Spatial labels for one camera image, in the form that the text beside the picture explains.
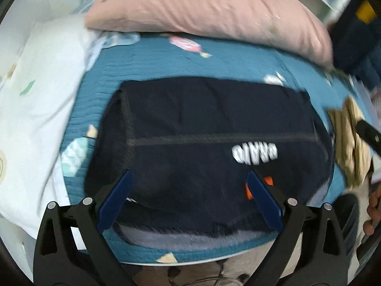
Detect dark denim jacket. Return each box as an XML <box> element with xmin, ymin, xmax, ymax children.
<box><xmin>84</xmin><ymin>77</ymin><xmax>334</xmax><ymax>249</ymax></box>

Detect person's right hand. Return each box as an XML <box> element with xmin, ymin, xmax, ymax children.
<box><xmin>363</xmin><ymin>185</ymin><xmax>381</xmax><ymax>235</ymax></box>

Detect folded khaki trousers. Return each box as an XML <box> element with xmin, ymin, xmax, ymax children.
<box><xmin>327</xmin><ymin>96</ymin><xmax>371</xmax><ymax>189</ymax></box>

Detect navy and yellow puffer jacket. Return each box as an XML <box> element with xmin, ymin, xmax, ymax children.
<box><xmin>330</xmin><ymin>0</ymin><xmax>380</xmax><ymax>91</ymax></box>

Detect pink quilt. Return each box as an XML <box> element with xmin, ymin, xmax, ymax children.
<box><xmin>85</xmin><ymin>0</ymin><xmax>333</xmax><ymax>69</ymax></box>

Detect white patterned pillow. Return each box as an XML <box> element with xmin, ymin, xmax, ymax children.
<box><xmin>1</xmin><ymin>14</ymin><xmax>98</xmax><ymax>238</ymax></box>

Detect blue striped pillow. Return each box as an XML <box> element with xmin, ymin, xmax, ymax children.
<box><xmin>72</xmin><ymin>0</ymin><xmax>141</xmax><ymax>48</ymax></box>

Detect teal quilted bed sheet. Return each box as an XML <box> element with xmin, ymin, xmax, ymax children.
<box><xmin>60</xmin><ymin>34</ymin><xmax>374</xmax><ymax>265</ymax></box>

